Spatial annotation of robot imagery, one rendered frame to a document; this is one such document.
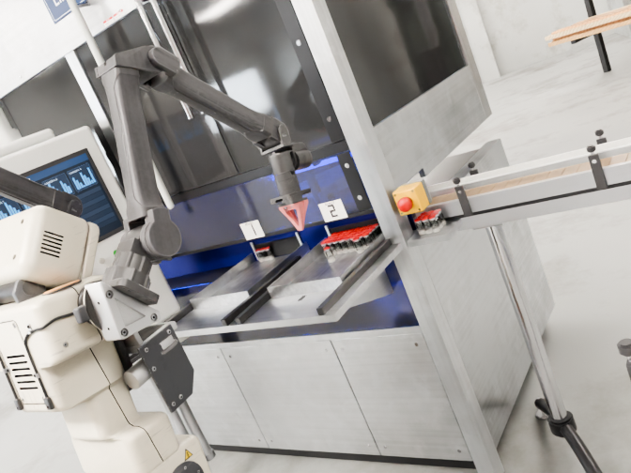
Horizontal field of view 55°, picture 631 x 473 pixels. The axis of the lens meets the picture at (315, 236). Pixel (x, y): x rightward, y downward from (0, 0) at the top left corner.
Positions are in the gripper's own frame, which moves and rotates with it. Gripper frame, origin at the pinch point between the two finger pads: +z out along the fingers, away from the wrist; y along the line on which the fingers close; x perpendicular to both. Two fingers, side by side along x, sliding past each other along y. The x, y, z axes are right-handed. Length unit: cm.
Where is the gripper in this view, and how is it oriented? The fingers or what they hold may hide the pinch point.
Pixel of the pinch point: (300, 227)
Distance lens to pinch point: 157.7
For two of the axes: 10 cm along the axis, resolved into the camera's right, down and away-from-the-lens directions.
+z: 2.8, 9.6, 0.9
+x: -7.9, 1.7, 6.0
